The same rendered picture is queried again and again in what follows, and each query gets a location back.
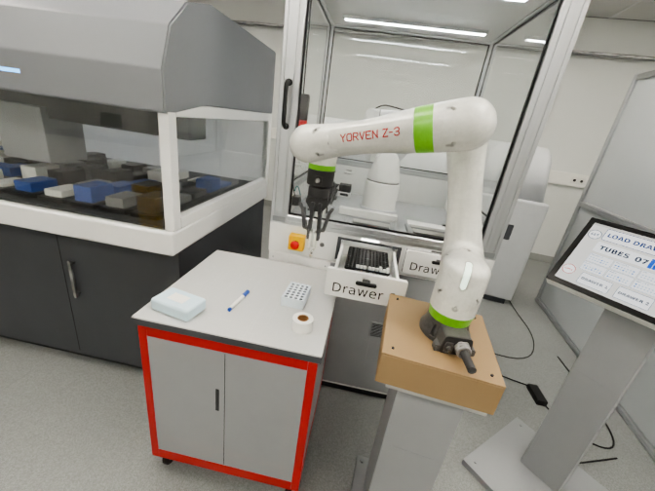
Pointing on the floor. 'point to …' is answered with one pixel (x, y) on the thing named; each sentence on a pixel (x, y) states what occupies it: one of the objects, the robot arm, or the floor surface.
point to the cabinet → (356, 332)
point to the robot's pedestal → (408, 443)
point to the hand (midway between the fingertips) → (312, 240)
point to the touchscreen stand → (567, 416)
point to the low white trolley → (237, 370)
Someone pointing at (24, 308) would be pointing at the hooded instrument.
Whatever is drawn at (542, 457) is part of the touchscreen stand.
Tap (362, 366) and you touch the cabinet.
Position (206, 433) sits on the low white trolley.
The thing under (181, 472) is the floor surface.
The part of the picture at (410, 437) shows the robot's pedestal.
